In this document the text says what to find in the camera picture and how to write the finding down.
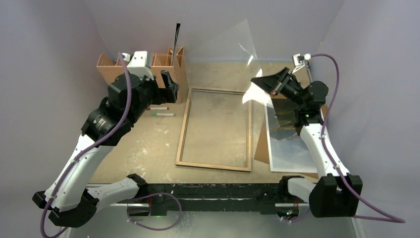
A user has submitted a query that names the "aluminium rail frame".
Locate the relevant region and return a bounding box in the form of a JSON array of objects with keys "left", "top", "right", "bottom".
[{"left": 59, "top": 60, "right": 367, "bottom": 238}]

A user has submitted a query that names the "orange perforated organizer rack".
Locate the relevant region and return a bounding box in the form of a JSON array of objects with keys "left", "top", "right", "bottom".
[{"left": 96, "top": 47, "right": 189, "bottom": 104}]

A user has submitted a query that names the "green capped white marker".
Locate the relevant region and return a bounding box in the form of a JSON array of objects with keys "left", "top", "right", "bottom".
[{"left": 151, "top": 113, "right": 176, "bottom": 117}]

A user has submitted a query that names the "black flat strip in rack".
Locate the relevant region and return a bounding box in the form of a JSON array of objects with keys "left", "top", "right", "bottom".
[{"left": 171, "top": 23, "right": 181, "bottom": 66}]

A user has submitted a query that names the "brown cardboard backing board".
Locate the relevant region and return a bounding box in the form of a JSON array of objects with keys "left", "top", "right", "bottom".
[{"left": 254, "top": 91, "right": 329, "bottom": 179}]

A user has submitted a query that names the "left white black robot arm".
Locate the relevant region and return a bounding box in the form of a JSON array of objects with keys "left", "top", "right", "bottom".
[{"left": 32, "top": 70, "right": 179, "bottom": 228}]

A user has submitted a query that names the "clear acrylic sheet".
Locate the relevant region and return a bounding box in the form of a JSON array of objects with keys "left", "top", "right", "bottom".
[{"left": 187, "top": 20, "right": 271, "bottom": 105}]

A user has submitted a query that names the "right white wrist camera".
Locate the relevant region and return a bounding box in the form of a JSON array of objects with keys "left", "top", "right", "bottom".
[{"left": 291, "top": 54, "right": 312, "bottom": 74}]

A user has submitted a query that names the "red capped white marker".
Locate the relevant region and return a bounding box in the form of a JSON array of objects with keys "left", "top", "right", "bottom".
[{"left": 146, "top": 107, "right": 169, "bottom": 111}]

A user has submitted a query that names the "landscape photo print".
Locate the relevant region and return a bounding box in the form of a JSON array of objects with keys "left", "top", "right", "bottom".
[{"left": 264, "top": 97, "right": 319, "bottom": 173}]

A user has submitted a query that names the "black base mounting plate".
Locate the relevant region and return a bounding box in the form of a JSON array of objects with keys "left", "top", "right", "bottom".
[{"left": 115, "top": 182, "right": 311, "bottom": 216}]

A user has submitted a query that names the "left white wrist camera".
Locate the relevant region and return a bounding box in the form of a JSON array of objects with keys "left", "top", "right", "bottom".
[{"left": 122, "top": 51, "right": 155, "bottom": 81}]

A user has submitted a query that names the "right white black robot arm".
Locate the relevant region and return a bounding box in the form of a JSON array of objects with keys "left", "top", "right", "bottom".
[{"left": 251, "top": 67, "right": 363, "bottom": 218}]

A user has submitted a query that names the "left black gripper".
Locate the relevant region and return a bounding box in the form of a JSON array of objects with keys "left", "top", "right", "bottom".
[{"left": 128, "top": 70, "right": 178, "bottom": 124}]

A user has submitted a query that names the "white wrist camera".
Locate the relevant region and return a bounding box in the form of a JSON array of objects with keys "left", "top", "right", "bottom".
[
  {"left": 122, "top": 51, "right": 155, "bottom": 81},
  {"left": 291, "top": 54, "right": 312, "bottom": 74}
]

